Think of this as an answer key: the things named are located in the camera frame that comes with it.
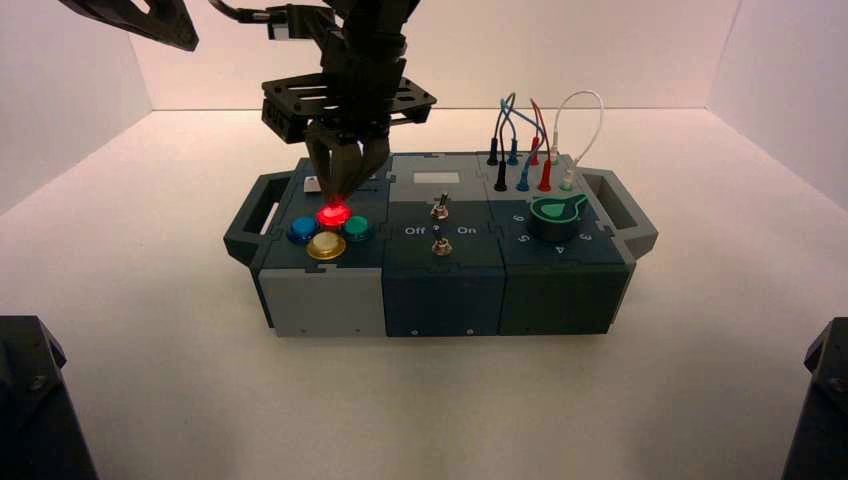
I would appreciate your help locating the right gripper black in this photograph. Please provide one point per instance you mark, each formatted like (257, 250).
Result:
(364, 73)

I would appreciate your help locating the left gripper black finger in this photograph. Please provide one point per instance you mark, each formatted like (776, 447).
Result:
(146, 23)

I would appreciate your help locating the red push button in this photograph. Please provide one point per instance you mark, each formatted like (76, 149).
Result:
(333, 215)

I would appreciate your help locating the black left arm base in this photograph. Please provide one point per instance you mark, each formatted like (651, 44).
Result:
(33, 411)

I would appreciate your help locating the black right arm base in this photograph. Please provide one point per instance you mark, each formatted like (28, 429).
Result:
(821, 411)

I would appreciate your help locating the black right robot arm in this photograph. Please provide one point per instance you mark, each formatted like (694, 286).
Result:
(371, 13)

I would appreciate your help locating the green push button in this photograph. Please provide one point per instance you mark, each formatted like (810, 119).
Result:
(358, 227)

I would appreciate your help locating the blue push button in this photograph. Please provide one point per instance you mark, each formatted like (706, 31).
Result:
(303, 228)

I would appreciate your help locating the yellow push button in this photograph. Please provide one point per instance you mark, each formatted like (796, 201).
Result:
(325, 246)

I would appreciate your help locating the white slider knob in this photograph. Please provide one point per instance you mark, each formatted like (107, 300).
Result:
(310, 186)

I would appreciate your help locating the blue grey control box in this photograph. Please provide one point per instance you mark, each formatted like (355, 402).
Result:
(437, 291)

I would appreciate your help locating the green rotary knob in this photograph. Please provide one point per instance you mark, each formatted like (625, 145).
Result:
(555, 218)

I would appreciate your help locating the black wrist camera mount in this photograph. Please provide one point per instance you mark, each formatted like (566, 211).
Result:
(291, 93)

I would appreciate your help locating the metal toggle switch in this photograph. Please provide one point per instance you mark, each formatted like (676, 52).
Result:
(438, 208)
(438, 248)

